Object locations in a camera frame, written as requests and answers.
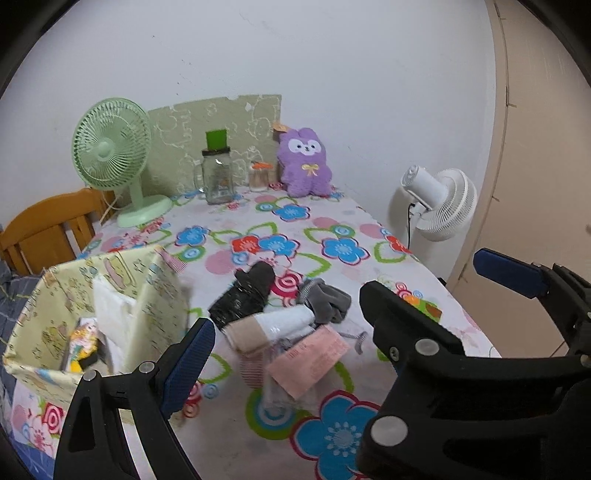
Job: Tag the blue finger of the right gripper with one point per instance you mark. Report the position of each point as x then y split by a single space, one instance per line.
513 274

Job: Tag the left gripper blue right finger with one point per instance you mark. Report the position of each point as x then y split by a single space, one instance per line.
398 325

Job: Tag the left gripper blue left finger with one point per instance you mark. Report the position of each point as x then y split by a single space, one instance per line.
180 366

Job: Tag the grey sock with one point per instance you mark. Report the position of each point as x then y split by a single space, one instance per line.
328 303

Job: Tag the beige white socks pack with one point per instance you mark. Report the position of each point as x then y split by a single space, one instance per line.
259 330

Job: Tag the white tissue pack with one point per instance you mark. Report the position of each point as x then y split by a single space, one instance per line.
114 314

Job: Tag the black sock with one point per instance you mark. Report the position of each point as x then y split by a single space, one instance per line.
247 295

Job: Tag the clear plastic bag package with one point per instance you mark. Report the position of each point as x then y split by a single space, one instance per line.
252 368

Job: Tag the yellow cartoon tissue pack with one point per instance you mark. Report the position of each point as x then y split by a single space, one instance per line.
83 347

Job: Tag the pink paper packet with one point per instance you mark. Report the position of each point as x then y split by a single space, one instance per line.
303 365

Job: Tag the beige door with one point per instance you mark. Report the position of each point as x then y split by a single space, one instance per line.
535 199

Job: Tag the floral tablecloth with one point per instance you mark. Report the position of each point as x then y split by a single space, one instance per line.
223 425

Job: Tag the white standing fan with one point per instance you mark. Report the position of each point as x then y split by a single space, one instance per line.
443 205

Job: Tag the yellow cartoon fabric storage box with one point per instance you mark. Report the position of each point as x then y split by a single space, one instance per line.
64 295

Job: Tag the plaid grey pillow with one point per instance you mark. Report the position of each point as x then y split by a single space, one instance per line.
15 291

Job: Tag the purple bunny plush toy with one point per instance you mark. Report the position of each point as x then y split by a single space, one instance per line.
303 161

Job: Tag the small toothpick jar orange lid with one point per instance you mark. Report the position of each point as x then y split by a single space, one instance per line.
259 176

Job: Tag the glass jar with green lid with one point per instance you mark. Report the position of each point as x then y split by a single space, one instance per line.
216 168

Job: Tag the green desk fan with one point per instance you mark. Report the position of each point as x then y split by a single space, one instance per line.
110 148

